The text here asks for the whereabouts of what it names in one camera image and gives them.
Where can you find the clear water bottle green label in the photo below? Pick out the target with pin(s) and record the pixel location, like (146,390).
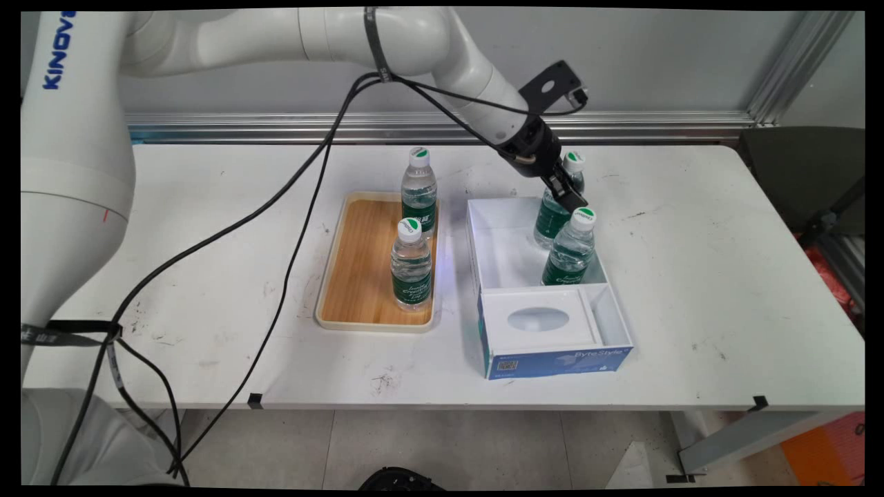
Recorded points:
(411,273)
(551,221)
(419,197)
(570,252)

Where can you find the black mobile equipment base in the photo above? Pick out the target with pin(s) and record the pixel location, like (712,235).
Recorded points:
(400,480)

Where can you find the horizontal aluminium frame rail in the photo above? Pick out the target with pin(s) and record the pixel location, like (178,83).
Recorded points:
(428,128)

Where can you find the black tape marker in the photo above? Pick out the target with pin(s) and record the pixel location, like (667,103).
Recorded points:
(760,403)
(255,400)

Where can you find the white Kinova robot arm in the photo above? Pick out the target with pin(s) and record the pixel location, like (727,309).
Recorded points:
(76,138)

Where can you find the wooden tray with cream rim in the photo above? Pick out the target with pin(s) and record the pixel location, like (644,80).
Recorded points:
(359,269)

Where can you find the slanted aluminium frame post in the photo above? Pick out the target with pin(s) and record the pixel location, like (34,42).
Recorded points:
(801,65)

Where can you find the grey metal table leg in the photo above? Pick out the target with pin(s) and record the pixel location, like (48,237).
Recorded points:
(746,438)

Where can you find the orange box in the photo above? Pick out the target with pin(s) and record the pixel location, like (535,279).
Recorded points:
(825,452)

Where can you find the red mesh item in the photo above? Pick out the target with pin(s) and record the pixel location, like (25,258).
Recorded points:
(829,276)

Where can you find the white and blue cardboard box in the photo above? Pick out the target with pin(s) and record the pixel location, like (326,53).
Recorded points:
(539,321)

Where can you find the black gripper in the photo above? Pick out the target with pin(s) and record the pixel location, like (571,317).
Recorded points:
(530,146)

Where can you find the wrist camera with black bracket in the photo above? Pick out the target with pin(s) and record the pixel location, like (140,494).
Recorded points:
(551,86)

